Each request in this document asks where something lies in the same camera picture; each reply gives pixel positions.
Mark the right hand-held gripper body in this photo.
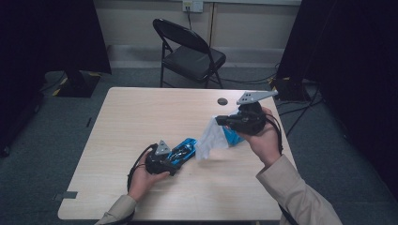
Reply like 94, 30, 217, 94
233, 90, 279, 136

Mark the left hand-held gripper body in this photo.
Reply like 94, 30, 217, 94
145, 140, 177, 176

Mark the blue wet wipes pack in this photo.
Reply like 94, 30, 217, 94
222, 107, 246, 147

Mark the white wet wipe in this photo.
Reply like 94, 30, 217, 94
195, 115, 231, 161

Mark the blue toy car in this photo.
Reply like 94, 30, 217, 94
167, 137, 198, 167

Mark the person's left hand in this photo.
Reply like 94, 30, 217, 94
128, 153, 170, 203

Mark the person's right hand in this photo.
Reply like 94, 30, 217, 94
237, 107, 283, 167

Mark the black stand base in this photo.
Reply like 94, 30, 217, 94
55, 70, 101, 98
269, 76, 312, 102

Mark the black folding chair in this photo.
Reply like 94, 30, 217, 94
152, 18, 227, 89

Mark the grey tape strip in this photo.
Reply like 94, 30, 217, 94
53, 190, 79, 202

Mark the black curtain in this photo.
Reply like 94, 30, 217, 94
0, 0, 113, 158
276, 0, 398, 201

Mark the left hand-held gripper cable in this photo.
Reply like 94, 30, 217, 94
126, 143, 158, 193

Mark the hand-held gripper cable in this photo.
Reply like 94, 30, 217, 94
265, 112, 299, 225
126, 143, 158, 193

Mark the right hand-held gripper cable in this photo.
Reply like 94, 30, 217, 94
265, 112, 299, 225

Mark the black floor cable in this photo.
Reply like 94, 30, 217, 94
276, 83, 325, 138
219, 62, 280, 86

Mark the beige wall conduit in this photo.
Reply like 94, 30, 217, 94
208, 2, 218, 48

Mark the white wall socket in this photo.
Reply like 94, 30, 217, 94
182, 0, 205, 13

